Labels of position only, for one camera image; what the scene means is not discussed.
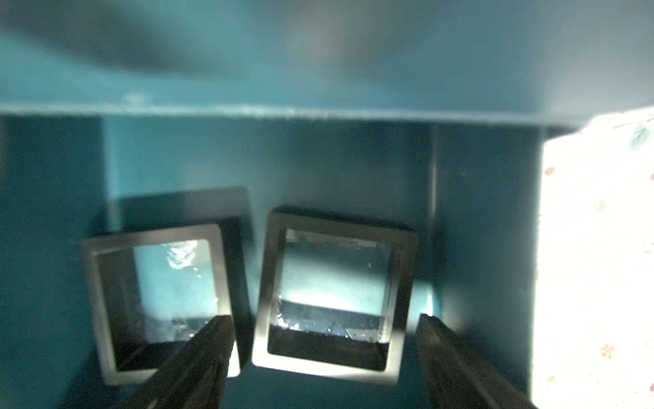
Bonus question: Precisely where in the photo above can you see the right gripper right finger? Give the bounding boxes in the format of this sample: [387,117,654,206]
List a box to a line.
[417,315,535,408]

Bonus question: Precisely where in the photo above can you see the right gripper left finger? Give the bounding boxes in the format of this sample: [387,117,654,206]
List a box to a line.
[115,315,236,408]

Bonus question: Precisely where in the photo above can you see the black brooch box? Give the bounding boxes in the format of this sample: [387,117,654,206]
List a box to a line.
[81,223,242,386]
[251,211,419,385]

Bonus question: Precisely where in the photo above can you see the teal drawer cabinet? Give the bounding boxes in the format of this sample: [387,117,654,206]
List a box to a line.
[1,1,653,408]

